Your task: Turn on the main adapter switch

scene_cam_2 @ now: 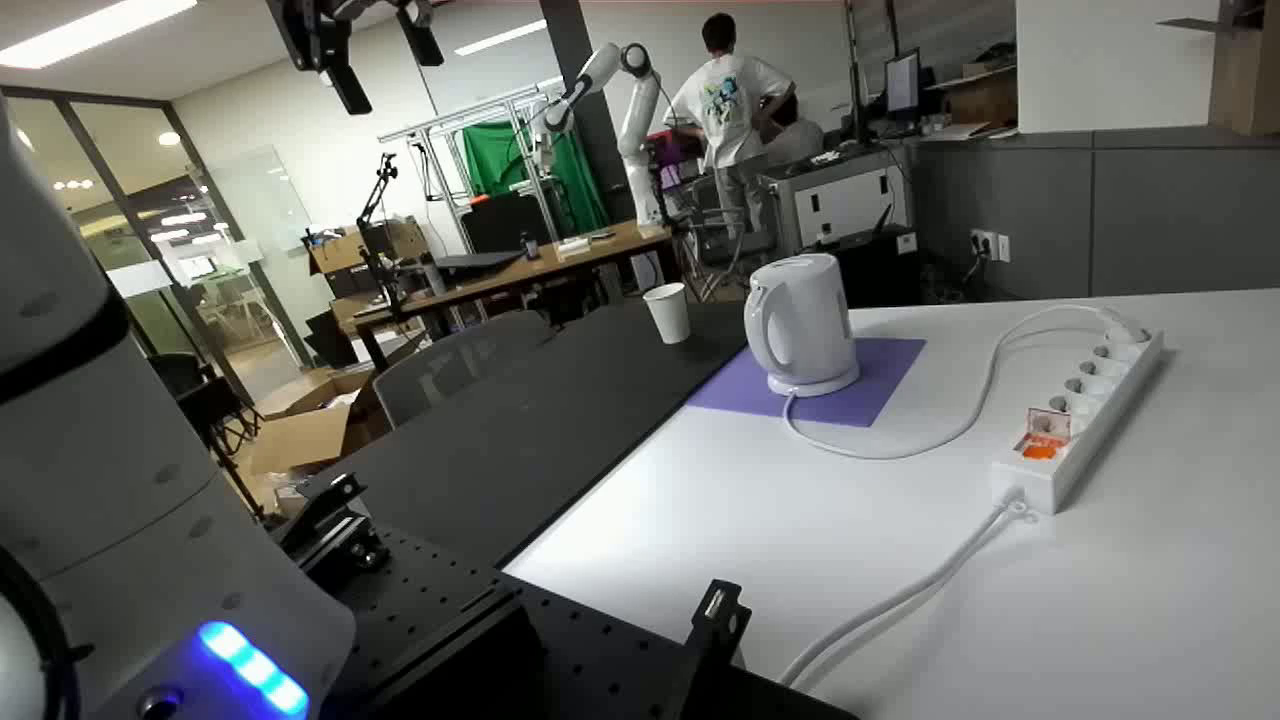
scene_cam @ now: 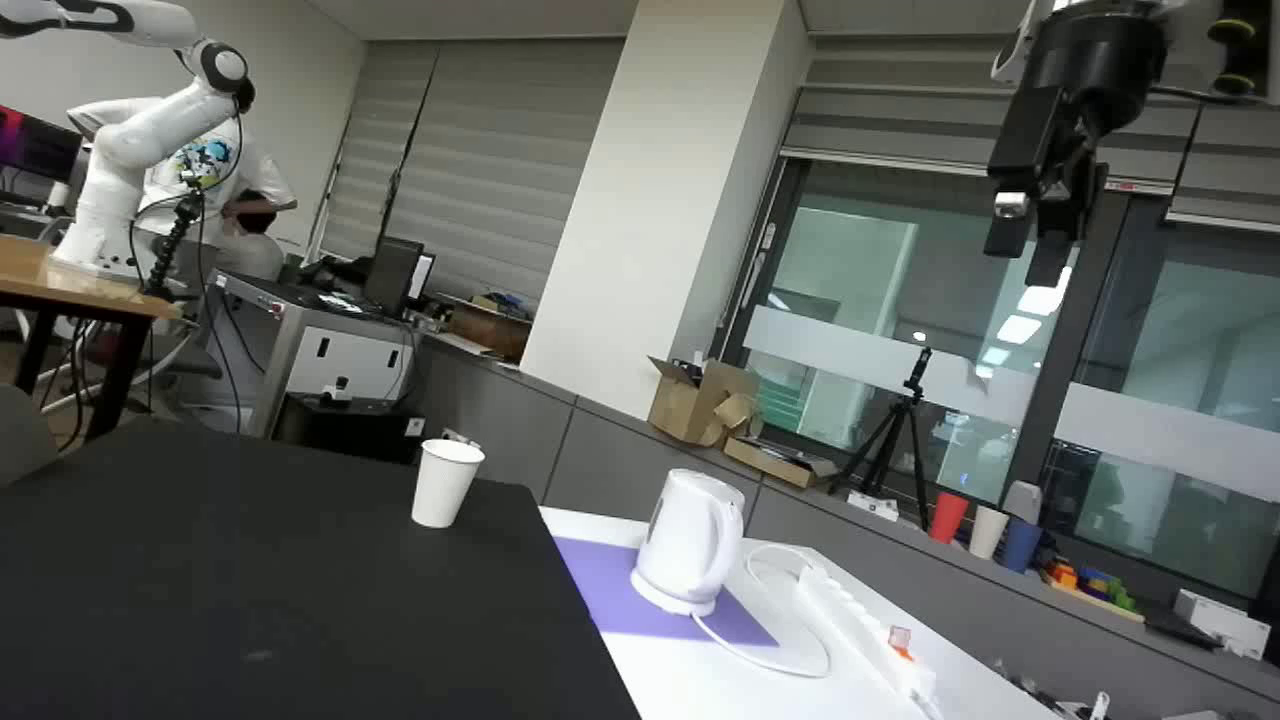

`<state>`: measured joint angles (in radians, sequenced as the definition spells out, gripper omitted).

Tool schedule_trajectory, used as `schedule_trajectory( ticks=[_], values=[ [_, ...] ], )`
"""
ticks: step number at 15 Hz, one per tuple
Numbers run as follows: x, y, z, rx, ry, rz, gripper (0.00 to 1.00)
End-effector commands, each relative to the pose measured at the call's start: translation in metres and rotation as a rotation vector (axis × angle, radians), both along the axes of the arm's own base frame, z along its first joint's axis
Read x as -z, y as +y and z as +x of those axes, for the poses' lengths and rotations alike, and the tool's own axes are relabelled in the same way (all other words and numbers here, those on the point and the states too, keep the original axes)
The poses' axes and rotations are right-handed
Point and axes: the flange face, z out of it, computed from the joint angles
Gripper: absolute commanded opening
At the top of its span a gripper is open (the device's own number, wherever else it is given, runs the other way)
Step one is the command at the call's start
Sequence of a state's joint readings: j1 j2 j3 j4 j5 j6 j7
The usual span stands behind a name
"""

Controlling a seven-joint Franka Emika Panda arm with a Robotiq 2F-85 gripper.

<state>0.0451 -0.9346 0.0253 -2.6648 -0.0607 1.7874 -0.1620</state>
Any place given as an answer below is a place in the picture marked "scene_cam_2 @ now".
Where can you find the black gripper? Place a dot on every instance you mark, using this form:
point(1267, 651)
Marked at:
point(305, 31)

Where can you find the orange rocker switch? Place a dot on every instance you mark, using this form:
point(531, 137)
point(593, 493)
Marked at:
point(1041, 449)

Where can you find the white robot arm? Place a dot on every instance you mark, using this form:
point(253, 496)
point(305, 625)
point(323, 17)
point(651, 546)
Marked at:
point(106, 465)

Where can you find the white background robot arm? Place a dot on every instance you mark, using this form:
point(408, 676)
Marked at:
point(638, 107)

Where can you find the green cloth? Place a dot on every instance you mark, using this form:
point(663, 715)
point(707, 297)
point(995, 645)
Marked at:
point(495, 161)

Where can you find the black tripod stand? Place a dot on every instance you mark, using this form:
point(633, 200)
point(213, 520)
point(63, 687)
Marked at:
point(380, 241)

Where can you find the wooden desk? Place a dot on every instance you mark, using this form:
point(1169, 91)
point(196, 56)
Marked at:
point(532, 264)

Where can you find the ceiling light panel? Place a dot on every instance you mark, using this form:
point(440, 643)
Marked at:
point(83, 34)

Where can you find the grey office chair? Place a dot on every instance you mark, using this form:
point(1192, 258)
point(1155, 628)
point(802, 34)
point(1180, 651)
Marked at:
point(446, 362)

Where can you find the person in white shirt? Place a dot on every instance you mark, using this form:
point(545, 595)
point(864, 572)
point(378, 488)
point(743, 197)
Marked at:
point(727, 107)

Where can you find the white paper cup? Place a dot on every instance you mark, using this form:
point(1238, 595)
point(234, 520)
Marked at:
point(670, 312)

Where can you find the brown cardboard box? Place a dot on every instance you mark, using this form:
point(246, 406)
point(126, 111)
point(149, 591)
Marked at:
point(302, 442)

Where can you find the white cabinet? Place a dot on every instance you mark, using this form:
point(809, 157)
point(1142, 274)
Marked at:
point(841, 200)

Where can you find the white electric kettle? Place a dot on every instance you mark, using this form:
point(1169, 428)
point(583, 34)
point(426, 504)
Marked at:
point(802, 326)

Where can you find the black computer monitor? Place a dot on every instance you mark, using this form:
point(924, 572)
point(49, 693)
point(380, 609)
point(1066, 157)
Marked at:
point(900, 86)

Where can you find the black perforated breadboard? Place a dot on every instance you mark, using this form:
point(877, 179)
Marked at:
point(440, 614)

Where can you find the purple mat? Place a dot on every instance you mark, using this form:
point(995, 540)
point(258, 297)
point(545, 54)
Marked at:
point(881, 383)

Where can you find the grey partition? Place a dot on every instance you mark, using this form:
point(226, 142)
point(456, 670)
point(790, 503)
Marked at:
point(1135, 213)

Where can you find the white power strip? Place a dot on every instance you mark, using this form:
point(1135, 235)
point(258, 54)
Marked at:
point(1085, 406)

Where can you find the white wall outlet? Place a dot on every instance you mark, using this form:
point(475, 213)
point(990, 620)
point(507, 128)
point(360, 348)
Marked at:
point(990, 245)

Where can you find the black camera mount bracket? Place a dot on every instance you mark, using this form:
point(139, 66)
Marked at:
point(717, 625)

